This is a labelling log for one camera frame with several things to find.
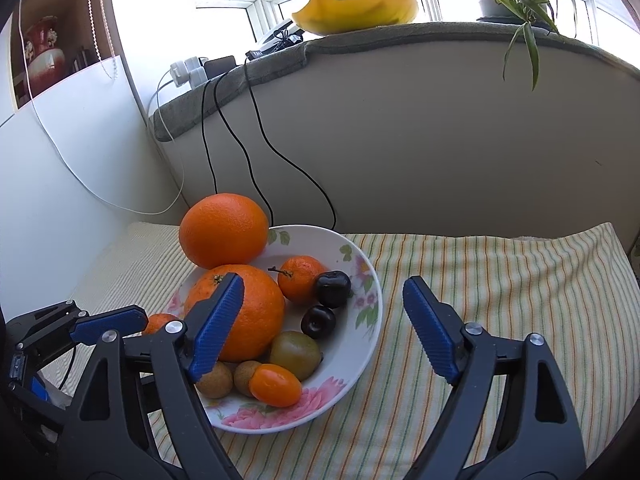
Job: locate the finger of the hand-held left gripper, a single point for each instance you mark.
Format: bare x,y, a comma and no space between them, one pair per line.
112,322

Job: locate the yellow bowl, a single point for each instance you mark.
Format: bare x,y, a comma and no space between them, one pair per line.
355,12

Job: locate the grey windowsill cover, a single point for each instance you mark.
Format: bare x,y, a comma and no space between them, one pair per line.
400,40

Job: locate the medium orange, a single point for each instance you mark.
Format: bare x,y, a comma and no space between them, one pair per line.
224,230

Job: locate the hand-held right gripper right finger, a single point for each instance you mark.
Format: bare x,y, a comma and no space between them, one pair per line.
432,330

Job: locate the olive green round fruit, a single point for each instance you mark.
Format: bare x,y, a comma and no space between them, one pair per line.
295,355

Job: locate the small orange kumquat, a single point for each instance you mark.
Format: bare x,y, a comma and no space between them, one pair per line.
275,385

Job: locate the dark books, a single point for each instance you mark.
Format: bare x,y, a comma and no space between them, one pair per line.
82,60

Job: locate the black power adapter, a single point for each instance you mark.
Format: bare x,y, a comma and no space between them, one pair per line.
220,65

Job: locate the white power strip with chargers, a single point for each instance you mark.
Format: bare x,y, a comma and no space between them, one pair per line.
187,72

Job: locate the red and white vase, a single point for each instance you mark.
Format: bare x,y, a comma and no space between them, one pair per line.
44,57

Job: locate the striped blanket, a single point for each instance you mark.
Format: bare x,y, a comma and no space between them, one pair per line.
500,270

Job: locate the dark plum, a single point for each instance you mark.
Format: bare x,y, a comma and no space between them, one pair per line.
332,288
318,321

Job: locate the large orange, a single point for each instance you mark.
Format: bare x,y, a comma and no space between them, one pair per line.
257,315

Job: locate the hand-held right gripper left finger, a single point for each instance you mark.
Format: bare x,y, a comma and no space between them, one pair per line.
217,325

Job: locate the brown kiwi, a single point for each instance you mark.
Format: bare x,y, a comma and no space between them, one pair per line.
244,375
215,382

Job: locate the small tangerine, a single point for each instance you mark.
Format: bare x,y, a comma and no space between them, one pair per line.
160,322

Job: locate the floral white plate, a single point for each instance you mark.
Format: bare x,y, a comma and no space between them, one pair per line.
350,360

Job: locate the tangerine with stem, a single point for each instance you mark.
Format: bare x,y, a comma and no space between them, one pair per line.
299,280

